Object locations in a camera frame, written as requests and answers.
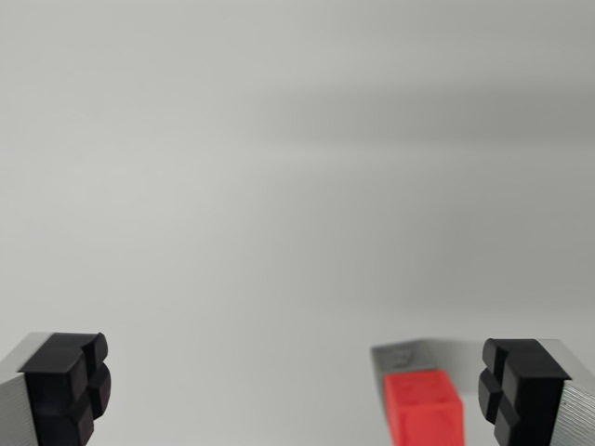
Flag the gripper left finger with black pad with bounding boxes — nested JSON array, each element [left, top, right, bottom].
[[0, 331, 113, 446]]

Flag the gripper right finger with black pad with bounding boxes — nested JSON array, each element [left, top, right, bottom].
[[477, 337, 595, 446]]

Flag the red studded cube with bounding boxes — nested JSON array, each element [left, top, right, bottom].
[[383, 369, 467, 446]]

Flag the grey embossed cube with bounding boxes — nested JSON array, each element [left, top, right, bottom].
[[369, 338, 487, 431]]

